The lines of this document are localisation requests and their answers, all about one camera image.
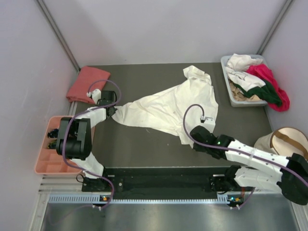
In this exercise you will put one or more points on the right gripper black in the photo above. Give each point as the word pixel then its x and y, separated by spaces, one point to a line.
pixel 197 147

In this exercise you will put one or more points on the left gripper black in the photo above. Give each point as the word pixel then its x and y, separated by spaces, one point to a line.
pixel 114 109

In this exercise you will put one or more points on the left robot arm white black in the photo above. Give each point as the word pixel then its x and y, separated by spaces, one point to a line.
pixel 94 179

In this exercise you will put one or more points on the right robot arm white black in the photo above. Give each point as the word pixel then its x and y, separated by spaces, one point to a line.
pixel 257 168

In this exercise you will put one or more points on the folded salmon pink t shirt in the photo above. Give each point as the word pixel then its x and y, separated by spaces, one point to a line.
pixel 84 83

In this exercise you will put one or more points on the grey plastic laundry basket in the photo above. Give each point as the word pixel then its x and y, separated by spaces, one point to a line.
pixel 233 102

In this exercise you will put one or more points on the tan garment in basket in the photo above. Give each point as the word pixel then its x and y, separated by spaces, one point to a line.
pixel 238 96

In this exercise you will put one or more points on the rolled dark patterned sock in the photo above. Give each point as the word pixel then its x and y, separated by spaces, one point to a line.
pixel 53 133
pixel 52 145

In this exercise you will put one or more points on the white and green t shirt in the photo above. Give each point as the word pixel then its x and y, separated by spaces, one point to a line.
pixel 250 86

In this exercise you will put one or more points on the cream t shirt in basket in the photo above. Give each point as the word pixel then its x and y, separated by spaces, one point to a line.
pixel 242 62

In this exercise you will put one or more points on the beige canvas round bag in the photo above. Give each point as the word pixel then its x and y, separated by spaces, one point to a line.
pixel 285 141

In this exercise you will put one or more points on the pink compartment organizer tray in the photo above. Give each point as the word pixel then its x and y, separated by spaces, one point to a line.
pixel 48 166

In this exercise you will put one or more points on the magenta pink t shirt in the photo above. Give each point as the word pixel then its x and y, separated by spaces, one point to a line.
pixel 272 81

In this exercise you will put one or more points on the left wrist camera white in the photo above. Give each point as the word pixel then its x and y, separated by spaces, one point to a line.
pixel 95 95

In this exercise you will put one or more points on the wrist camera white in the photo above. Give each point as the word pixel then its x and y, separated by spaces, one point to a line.
pixel 208 123
pixel 95 95

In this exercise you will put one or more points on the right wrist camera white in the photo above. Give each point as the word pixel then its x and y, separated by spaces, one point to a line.
pixel 208 123

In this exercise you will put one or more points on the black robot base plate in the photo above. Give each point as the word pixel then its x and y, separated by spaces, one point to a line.
pixel 169 182

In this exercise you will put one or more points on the grey slotted cable duct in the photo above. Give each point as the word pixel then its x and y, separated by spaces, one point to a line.
pixel 100 199

